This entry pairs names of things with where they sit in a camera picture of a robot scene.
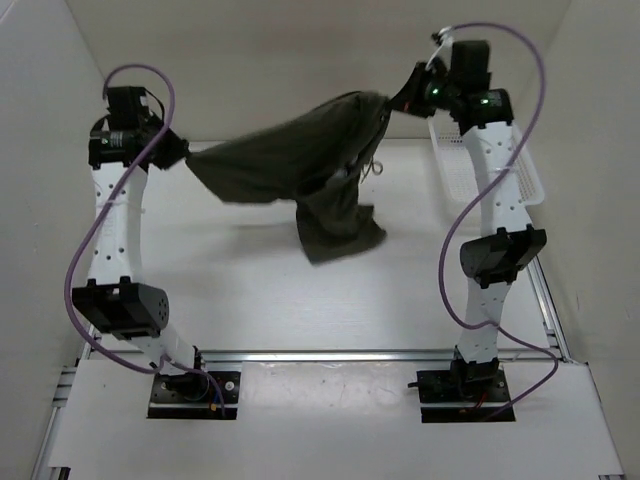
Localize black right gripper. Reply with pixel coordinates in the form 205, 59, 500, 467
386, 63, 459, 120

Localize olive green shorts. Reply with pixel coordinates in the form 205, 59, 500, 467
185, 91, 390, 264

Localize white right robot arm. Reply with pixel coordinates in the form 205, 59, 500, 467
390, 40, 547, 400

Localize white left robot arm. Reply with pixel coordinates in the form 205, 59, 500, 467
71, 86, 210, 400

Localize white plastic mesh basket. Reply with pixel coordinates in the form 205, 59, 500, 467
428, 119, 545, 207

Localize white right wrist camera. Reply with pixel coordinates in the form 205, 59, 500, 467
428, 26, 454, 64

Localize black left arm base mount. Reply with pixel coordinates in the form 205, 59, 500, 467
147, 370, 241, 421

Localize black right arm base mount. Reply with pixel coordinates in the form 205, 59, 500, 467
407, 359, 516, 424

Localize aluminium frame rail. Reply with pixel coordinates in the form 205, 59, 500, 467
37, 319, 571, 471

